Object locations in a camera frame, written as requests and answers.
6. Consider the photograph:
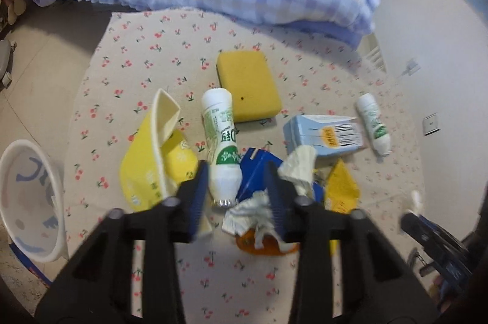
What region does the small white yogurt bottle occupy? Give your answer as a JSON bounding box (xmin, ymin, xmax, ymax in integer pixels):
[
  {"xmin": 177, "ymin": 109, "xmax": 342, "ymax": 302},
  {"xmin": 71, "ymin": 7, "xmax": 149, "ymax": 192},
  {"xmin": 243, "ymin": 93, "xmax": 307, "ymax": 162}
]
[{"xmin": 356, "ymin": 93, "xmax": 391, "ymax": 157}]

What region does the white green yogurt bottle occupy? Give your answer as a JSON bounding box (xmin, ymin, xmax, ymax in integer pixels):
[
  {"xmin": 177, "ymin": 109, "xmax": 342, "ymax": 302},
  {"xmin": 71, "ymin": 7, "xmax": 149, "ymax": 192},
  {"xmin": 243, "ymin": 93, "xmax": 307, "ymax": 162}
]
[{"xmin": 202, "ymin": 88, "xmax": 242, "ymax": 209}]

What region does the white plastic trash bin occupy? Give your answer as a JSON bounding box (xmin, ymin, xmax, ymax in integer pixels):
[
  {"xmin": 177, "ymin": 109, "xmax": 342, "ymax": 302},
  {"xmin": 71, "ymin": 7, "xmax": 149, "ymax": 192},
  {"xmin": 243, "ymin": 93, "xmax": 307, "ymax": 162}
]
[{"xmin": 1, "ymin": 140, "xmax": 68, "ymax": 263}]

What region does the wall socket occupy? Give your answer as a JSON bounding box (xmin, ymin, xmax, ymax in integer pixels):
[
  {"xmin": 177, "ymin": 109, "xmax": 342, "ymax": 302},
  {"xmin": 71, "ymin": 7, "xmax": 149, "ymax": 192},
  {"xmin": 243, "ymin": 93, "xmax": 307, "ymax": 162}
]
[{"xmin": 422, "ymin": 113, "xmax": 440, "ymax": 136}]

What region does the blue cardboard box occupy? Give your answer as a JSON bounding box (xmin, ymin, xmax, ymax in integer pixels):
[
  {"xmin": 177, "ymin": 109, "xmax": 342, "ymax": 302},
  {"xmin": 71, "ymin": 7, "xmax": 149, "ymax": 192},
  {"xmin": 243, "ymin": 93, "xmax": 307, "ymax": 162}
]
[{"xmin": 237, "ymin": 146, "xmax": 324, "ymax": 203}]

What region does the grey chair base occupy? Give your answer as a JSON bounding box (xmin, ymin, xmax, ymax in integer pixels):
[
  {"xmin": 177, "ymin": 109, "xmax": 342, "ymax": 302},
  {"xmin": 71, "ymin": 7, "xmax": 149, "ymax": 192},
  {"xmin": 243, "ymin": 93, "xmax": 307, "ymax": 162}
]
[{"xmin": 0, "ymin": 39, "xmax": 16, "ymax": 88}]

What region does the white wall plug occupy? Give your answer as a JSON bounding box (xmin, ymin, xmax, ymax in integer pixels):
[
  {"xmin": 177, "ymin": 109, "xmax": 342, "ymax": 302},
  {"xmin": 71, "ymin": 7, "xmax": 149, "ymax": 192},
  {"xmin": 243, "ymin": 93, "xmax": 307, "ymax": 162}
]
[{"xmin": 400, "ymin": 58, "xmax": 421, "ymax": 77}]

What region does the cherry print tablecloth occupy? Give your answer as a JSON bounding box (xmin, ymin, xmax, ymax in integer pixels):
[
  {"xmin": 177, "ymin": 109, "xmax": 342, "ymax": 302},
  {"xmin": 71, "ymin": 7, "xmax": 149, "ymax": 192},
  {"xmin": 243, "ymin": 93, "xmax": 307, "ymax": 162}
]
[{"xmin": 64, "ymin": 9, "xmax": 423, "ymax": 323}]

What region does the orange peel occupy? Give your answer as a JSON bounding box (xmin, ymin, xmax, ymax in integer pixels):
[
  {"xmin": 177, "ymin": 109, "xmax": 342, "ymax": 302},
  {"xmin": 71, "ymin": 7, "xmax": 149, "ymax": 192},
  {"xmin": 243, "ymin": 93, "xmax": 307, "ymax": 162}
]
[{"xmin": 235, "ymin": 228, "xmax": 300, "ymax": 256}]

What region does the white paper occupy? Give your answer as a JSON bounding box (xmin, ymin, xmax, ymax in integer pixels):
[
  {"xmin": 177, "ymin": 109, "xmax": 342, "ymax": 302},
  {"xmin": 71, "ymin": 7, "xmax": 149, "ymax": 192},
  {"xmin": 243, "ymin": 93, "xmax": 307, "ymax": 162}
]
[{"xmin": 221, "ymin": 145, "xmax": 319, "ymax": 250}]

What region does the yellow sponge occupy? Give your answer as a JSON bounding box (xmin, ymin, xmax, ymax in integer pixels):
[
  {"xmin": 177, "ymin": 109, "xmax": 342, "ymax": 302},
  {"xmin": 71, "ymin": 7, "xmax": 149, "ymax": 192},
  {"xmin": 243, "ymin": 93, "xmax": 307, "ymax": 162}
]
[{"xmin": 216, "ymin": 51, "xmax": 282, "ymax": 123}]

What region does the light blue milk carton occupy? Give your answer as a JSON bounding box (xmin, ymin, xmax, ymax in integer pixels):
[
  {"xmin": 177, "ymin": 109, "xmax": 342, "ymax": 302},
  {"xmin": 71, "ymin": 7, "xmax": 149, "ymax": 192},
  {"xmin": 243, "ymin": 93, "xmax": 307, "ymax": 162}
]
[{"xmin": 283, "ymin": 115, "xmax": 367, "ymax": 158}]

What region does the yellow wrapper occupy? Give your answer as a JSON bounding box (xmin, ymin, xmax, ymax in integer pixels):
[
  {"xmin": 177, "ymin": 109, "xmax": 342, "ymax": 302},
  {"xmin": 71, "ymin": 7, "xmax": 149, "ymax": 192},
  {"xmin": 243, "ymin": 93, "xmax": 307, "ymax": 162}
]
[{"xmin": 323, "ymin": 158, "xmax": 362, "ymax": 256}]

